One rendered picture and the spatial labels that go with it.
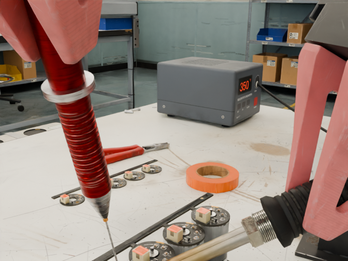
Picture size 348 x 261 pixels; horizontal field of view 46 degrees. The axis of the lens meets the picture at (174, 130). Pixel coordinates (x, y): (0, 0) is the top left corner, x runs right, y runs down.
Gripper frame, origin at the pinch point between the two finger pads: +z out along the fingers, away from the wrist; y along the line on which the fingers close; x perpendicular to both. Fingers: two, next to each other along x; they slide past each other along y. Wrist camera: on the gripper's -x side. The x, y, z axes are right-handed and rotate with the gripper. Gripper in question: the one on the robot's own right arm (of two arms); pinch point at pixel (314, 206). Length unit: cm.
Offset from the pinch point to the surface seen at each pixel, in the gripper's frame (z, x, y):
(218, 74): -1.3, 5.3, -46.1
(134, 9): -3, -7, -322
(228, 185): 7.5, 5.9, -22.6
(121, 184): 13.3, -3.9, -24.9
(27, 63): 105, -82, -447
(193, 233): 5.7, -2.5, -4.5
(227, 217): 4.6, -0.4, -6.1
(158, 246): 6.7, -4.4, -3.3
